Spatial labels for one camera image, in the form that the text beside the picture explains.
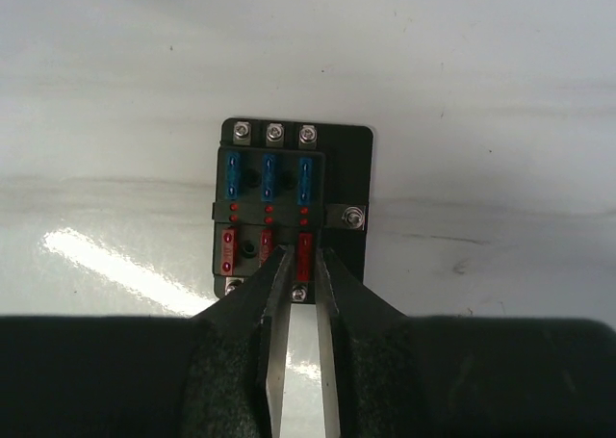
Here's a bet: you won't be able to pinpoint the red fuse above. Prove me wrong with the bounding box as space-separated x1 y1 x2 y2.
296 232 314 282
259 228 275 266
220 227 237 276

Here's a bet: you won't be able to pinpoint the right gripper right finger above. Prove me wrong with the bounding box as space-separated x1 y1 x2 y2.
315 248 404 437

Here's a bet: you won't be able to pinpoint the black fuse box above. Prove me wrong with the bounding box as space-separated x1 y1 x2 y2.
212 116 373 303

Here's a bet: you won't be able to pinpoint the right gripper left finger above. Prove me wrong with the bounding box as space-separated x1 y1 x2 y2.
190 245 294 437

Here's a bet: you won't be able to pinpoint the blue fuse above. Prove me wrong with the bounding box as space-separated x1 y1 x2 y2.
225 151 242 200
297 157 314 206
261 153 277 203

